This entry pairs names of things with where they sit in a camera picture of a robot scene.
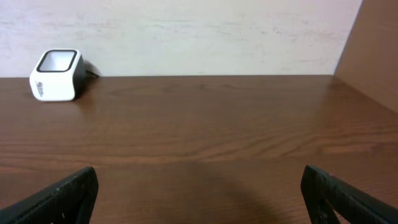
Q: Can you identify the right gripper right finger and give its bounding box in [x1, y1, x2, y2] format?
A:
[300, 165, 397, 224]

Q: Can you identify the white barcode scanner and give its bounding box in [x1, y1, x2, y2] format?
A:
[29, 49, 86, 101]

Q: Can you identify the brown cardboard panel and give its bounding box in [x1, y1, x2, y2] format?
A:
[335, 0, 397, 112]

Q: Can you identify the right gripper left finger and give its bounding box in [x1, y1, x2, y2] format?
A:
[1, 166, 99, 223]

